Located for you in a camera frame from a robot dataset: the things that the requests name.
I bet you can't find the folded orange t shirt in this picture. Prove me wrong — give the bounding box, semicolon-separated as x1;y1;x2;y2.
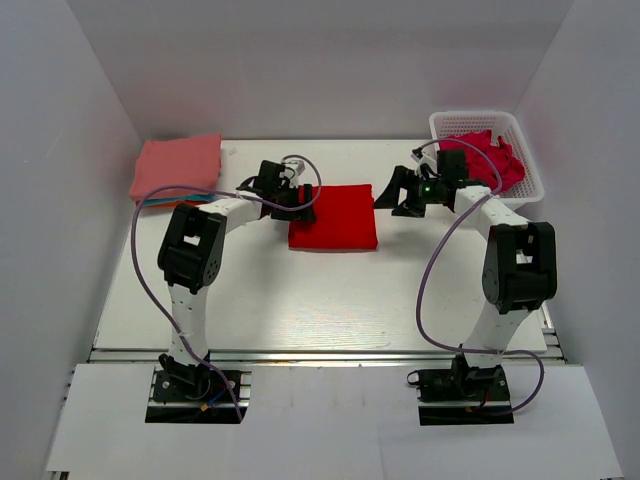
136;199;189;208

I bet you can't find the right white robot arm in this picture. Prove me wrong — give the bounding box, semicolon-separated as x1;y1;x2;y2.
374;149;557;399

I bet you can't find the folded teal t shirt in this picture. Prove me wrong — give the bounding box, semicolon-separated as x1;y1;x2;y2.
145;194;213;204

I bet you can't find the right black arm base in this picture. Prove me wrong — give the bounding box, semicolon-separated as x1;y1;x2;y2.
406;353;514;426

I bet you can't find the aluminium table rail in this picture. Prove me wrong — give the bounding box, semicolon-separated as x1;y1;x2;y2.
89;347;566;369

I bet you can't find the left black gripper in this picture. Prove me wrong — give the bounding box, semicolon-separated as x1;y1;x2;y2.
272;183;317;223

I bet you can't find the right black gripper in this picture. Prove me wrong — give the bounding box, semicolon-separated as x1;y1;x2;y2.
373;165;446;218

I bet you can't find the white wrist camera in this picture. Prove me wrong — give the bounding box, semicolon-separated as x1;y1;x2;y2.
280;159;305;188
411;148;439;179

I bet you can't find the white plastic basket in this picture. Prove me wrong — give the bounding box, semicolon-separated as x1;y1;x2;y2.
429;110;545;210

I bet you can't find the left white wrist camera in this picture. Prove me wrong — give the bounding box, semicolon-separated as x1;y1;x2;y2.
280;159;305;188

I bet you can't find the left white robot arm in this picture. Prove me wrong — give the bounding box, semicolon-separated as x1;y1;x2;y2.
158;155;322;399

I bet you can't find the folded pink t shirt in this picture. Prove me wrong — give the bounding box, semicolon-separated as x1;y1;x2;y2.
129;134;222;202

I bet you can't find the crumpled magenta t shirt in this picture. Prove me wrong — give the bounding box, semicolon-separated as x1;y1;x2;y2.
439;130;526;193

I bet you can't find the red t shirt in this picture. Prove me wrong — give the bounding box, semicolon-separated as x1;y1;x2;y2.
288;184;378;252

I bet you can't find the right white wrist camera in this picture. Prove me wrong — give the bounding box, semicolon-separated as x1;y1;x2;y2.
411;148;439;179

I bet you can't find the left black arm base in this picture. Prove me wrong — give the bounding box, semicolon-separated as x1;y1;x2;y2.
145;354;251;425

